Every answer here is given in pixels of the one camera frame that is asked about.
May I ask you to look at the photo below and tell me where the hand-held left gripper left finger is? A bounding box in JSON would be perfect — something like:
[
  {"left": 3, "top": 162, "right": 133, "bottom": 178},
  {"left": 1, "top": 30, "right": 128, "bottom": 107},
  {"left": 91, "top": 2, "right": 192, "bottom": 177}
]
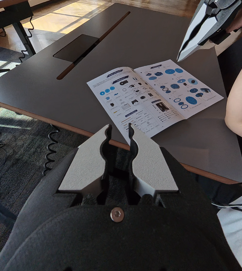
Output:
[{"left": 58, "top": 124, "right": 112, "bottom": 197}]

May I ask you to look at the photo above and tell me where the white user manual booklet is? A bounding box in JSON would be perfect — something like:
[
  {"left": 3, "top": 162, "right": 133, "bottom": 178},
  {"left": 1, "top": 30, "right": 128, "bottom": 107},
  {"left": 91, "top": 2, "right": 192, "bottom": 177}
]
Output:
[{"left": 87, "top": 59, "right": 224, "bottom": 144}]

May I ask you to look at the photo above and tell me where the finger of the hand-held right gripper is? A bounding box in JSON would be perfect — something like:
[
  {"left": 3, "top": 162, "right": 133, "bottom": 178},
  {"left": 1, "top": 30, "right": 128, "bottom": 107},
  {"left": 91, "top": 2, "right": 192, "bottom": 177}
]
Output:
[
  {"left": 177, "top": 1, "right": 210, "bottom": 62},
  {"left": 178, "top": 17, "right": 218, "bottom": 62}
]

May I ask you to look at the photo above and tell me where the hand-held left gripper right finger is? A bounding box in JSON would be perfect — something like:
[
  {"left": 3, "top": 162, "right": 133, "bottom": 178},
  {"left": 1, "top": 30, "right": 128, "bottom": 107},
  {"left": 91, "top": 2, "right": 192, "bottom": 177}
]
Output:
[{"left": 129, "top": 123, "right": 179, "bottom": 198}]

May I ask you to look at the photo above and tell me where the grey office desk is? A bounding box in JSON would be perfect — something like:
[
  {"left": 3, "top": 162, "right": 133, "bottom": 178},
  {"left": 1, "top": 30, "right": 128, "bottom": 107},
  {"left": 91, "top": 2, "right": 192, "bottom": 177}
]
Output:
[{"left": 0, "top": 0, "right": 37, "bottom": 56}]

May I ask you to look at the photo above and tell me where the white cable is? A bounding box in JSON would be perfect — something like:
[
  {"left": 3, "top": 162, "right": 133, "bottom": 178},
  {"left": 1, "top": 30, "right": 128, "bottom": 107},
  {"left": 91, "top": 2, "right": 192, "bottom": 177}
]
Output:
[{"left": 210, "top": 200, "right": 242, "bottom": 217}]

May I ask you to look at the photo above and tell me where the black desk cable flap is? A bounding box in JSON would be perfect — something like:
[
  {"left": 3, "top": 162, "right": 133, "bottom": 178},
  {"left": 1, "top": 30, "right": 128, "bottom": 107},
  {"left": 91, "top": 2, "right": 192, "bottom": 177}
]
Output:
[{"left": 53, "top": 34, "right": 100, "bottom": 63}]

